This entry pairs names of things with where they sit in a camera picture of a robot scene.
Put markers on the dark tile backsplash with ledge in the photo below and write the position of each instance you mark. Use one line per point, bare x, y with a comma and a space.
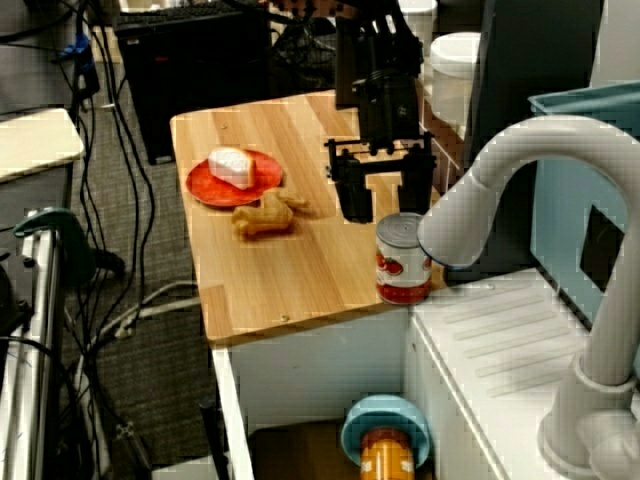
445, 145

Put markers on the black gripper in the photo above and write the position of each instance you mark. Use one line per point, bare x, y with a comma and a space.
390, 112

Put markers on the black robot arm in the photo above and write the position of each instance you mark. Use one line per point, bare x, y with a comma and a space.
395, 45

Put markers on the cream side board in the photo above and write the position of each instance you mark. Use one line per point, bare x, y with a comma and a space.
35, 145

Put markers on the tan toy chicken piece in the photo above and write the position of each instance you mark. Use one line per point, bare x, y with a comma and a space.
265, 220

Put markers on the narrow dark kitchen post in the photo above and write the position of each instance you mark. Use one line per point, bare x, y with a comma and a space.
347, 60

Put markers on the aluminium extrusion frame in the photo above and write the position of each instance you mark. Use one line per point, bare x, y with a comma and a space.
30, 350

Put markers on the wide dark kitchen post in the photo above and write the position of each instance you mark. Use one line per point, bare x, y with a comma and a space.
530, 65

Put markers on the black equipment case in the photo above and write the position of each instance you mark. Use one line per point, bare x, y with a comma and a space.
195, 85

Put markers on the orange label soup can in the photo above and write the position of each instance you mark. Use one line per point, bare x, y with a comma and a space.
387, 457

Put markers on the white lidded plastic jar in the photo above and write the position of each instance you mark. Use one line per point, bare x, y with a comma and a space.
417, 9
455, 75

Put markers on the light blue plastic bin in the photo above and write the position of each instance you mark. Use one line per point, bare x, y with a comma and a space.
555, 200

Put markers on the red tomato can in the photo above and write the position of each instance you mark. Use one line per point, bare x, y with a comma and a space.
400, 265

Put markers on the red round plate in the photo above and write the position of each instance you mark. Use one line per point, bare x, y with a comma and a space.
210, 190

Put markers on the light blue bowl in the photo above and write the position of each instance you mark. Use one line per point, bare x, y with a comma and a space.
385, 410

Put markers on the grey toy faucet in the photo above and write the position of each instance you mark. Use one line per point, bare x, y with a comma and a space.
610, 320

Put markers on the white toy sink unit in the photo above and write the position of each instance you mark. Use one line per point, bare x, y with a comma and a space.
500, 340

